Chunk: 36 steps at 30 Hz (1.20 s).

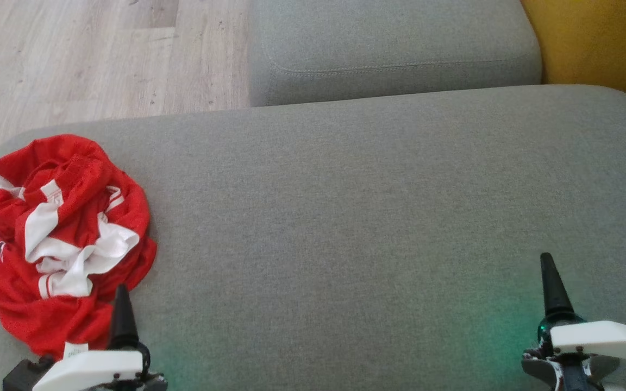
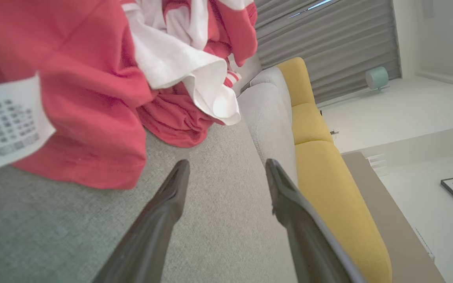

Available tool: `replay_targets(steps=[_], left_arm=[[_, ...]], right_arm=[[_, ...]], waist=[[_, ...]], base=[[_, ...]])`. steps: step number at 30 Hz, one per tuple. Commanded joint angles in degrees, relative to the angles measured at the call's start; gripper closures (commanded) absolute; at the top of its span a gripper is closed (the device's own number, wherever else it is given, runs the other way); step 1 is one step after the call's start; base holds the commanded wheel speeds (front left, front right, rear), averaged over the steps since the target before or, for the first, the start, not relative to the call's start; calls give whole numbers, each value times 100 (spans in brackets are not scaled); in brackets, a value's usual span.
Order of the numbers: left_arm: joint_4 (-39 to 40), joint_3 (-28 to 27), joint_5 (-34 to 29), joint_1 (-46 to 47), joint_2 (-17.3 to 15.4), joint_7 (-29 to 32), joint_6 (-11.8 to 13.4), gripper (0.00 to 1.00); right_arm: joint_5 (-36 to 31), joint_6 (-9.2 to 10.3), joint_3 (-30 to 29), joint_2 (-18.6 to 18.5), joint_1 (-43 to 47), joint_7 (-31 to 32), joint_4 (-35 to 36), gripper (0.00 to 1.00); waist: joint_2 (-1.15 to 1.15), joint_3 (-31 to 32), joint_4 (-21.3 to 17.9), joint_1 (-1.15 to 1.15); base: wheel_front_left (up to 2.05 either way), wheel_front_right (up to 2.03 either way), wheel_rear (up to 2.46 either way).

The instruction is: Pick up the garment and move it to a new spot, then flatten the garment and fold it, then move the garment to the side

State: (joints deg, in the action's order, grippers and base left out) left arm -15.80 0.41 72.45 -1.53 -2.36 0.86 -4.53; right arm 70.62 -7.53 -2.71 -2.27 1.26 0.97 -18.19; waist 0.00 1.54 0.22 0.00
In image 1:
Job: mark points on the yellow upholstered furniture piece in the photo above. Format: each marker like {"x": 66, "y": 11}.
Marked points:
{"x": 606, "y": 43}

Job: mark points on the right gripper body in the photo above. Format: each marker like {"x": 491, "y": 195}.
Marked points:
{"x": 595, "y": 342}

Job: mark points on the large grey sofa seat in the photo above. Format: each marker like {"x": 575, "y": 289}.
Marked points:
{"x": 345, "y": 217}

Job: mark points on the red shirt with white sleeves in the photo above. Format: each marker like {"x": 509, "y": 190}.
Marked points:
{"x": 41, "y": 320}

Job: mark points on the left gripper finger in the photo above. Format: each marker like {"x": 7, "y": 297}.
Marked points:
{"x": 123, "y": 317}

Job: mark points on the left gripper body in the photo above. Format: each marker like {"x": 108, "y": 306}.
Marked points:
{"x": 90, "y": 370}

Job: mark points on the grey sofa cushion with seam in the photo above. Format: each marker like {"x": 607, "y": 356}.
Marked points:
{"x": 389, "y": 43}

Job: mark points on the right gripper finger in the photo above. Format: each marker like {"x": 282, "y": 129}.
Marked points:
{"x": 555, "y": 288}

